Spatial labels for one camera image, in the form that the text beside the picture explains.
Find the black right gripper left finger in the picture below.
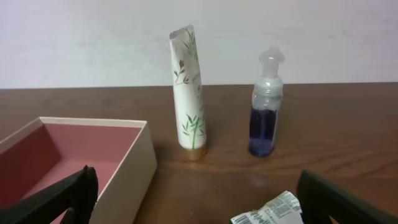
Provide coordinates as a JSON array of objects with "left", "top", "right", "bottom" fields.
[{"left": 1, "top": 166, "right": 98, "bottom": 224}]

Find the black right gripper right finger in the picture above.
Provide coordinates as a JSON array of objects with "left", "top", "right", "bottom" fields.
[{"left": 296, "top": 170, "right": 397, "bottom": 224}]

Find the white green soap packet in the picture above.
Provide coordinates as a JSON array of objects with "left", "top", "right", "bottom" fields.
[{"left": 229, "top": 190, "right": 303, "bottom": 224}]

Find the clear bottle blue liquid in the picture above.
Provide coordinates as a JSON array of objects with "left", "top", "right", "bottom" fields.
[{"left": 248, "top": 46, "right": 285, "bottom": 157}]

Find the white bamboo-print cream tube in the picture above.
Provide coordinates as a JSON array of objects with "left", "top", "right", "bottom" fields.
[{"left": 169, "top": 25, "right": 206, "bottom": 161}]

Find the white box pink interior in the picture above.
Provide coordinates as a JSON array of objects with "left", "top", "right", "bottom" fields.
[{"left": 1, "top": 117, "right": 157, "bottom": 223}]

